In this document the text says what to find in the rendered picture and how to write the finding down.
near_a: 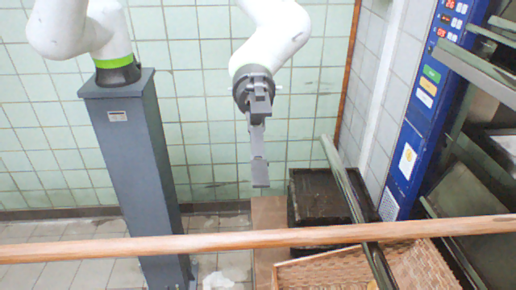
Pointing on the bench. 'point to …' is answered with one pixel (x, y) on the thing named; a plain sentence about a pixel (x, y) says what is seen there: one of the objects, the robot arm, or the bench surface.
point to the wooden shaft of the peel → (255, 239)
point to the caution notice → (407, 160)
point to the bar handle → (493, 40)
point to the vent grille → (388, 207)
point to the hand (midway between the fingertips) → (260, 149)
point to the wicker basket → (326, 260)
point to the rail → (479, 62)
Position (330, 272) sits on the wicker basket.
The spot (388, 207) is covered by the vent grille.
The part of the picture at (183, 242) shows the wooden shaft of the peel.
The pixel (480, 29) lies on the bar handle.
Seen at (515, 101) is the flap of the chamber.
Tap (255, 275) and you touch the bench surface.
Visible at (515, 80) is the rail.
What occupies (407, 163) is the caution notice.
